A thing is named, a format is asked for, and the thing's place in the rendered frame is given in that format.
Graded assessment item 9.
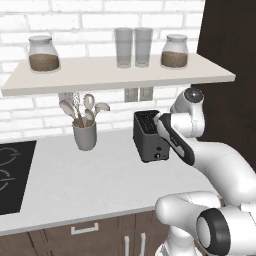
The glass jar with brown contents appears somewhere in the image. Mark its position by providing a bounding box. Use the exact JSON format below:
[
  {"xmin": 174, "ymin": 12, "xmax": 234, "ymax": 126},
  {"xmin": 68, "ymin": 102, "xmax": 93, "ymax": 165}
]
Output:
[
  {"xmin": 27, "ymin": 35, "xmax": 62, "ymax": 74},
  {"xmin": 160, "ymin": 33, "xmax": 190, "ymax": 70}
]

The dark brown tall cabinet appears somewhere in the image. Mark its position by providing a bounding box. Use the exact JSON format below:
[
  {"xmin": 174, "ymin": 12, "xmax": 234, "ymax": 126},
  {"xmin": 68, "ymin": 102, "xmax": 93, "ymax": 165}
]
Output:
[{"xmin": 191, "ymin": 0, "xmax": 256, "ymax": 168}]

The dark wood drawer front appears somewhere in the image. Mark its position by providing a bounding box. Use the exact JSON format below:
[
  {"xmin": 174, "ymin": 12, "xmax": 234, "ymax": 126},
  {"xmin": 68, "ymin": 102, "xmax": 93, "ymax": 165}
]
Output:
[{"xmin": 29, "ymin": 213, "xmax": 136, "ymax": 248}]

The clear drinking glass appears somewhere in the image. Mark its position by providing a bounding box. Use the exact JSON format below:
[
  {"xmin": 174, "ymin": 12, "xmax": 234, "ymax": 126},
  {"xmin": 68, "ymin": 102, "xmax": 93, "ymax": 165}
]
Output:
[
  {"xmin": 133, "ymin": 26, "xmax": 155, "ymax": 69},
  {"xmin": 113, "ymin": 27, "xmax": 135, "ymax": 69}
]

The grey utensil pot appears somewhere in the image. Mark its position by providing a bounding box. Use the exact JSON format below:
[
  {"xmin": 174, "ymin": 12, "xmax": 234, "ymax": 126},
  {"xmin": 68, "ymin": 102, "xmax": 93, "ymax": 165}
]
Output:
[{"xmin": 71, "ymin": 120, "xmax": 98, "ymax": 152}]

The white cupboard door handle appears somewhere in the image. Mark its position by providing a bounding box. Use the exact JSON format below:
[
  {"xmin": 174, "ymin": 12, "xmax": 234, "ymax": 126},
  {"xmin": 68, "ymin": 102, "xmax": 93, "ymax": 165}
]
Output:
[
  {"xmin": 139, "ymin": 232, "xmax": 147, "ymax": 256},
  {"xmin": 123, "ymin": 234, "xmax": 131, "ymax": 256}
]

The pale wall shelf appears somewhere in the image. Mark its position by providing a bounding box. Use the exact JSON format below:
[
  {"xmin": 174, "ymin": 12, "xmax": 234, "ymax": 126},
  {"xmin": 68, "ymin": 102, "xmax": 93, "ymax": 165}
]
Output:
[{"xmin": 1, "ymin": 52, "xmax": 237, "ymax": 98}]

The white drawer handle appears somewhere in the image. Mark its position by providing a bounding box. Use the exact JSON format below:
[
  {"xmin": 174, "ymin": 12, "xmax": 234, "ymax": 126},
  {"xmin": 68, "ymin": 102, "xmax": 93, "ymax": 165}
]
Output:
[{"xmin": 70, "ymin": 222, "xmax": 100, "ymax": 236}]

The black hob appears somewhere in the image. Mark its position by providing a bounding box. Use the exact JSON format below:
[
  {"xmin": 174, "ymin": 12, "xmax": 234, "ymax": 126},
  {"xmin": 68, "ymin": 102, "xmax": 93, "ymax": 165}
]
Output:
[{"xmin": 0, "ymin": 139, "xmax": 38, "ymax": 217}]

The grey double wall socket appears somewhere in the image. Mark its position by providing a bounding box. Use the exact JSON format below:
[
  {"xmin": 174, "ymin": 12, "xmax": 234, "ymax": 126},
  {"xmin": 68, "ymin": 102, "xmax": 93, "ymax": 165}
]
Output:
[{"xmin": 123, "ymin": 86, "xmax": 155, "ymax": 103}]

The dark grey toaster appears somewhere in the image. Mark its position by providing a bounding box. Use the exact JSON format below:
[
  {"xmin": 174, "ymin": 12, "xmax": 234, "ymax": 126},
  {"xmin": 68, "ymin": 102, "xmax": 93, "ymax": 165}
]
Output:
[{"xmin": 132, "ymin": 109, "xmax": 171, "ymax": 164}]

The pale wooden spoon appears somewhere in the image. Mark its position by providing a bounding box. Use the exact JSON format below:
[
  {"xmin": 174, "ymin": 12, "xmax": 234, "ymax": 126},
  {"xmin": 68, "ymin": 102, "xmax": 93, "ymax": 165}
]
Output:
[
  {"xmin": 58, "ymin": 99, "xmax": 85, "ymax": 129},
  {"xmin": 93, "ymin": 101, "xmax": 111, "ymax": 120},
  {"xmin": 82, "ymin": 93, "xmax": 96, "ymax": 112},
  {"xmin": 83, "ymin": 108, "xmax": 96, "ymax": 128}
]

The dark wood cupboard door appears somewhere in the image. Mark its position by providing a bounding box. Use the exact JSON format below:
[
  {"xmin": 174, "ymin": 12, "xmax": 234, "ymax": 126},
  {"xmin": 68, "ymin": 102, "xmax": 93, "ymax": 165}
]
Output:
[
  {"xmin": 49, "ymin": 233, "xmax": 136, "ymax": 256},
  {"xmin": 134, "ymin": 209, "xmax": 172, "ymax": 256}
]

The metal whisk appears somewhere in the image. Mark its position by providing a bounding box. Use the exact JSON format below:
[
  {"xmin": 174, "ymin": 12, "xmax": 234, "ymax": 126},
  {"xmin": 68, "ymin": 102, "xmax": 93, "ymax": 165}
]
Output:
[{"xmin": 71, "ymin": 92, "xmax": 83, "ymax": 125}]

